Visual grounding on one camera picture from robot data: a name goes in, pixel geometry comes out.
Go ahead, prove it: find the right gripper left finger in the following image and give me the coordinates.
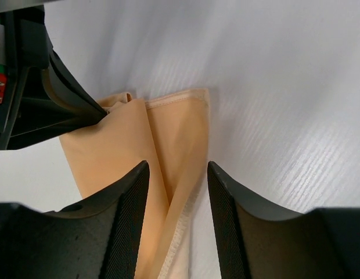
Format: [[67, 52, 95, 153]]
[[0, 162, 149, 278]]

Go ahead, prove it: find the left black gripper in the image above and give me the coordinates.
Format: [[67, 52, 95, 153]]
[[0, 5, 107, 150]]

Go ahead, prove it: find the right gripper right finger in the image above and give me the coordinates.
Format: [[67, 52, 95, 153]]
[[207, 162, 360, 278]]

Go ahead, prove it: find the peach satin cloth napkin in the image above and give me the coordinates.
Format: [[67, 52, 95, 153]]
[[60, 88, 210, 278]]

